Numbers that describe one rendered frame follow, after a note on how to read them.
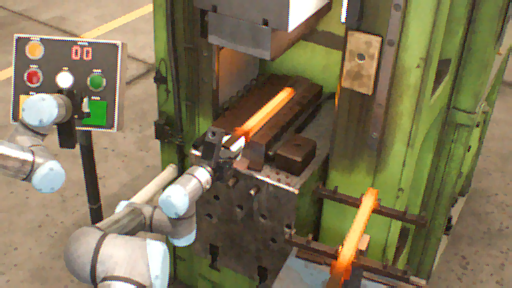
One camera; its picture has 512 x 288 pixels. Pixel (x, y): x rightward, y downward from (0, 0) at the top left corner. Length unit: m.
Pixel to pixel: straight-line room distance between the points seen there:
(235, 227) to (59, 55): 0.77
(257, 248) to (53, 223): 1.37
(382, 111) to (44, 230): 1.86
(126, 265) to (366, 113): 0.86
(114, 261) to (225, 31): 0.74
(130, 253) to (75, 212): 1.88
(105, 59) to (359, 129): 0.80
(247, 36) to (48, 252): 1.65
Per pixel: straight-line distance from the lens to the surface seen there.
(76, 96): 1.74
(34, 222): 3.16
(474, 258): 3.10
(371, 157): 1.88
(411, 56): 1.69
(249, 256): 2.07
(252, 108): 2.01
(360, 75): 1.74
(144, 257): 1.30
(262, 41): 1.69
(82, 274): 1.35
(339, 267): 1.44
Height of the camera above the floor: 2.05
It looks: 35 degrees down
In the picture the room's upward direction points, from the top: 3 degrees clockwise
